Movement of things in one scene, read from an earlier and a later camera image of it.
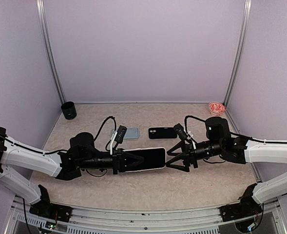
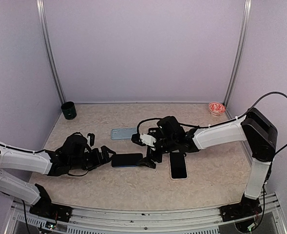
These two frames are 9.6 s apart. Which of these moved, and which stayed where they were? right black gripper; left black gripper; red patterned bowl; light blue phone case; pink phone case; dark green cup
Moved: left black gripper; pink phone case; right black gripper
Stayed: dark green cup; light blue phone case; red patterned bowl
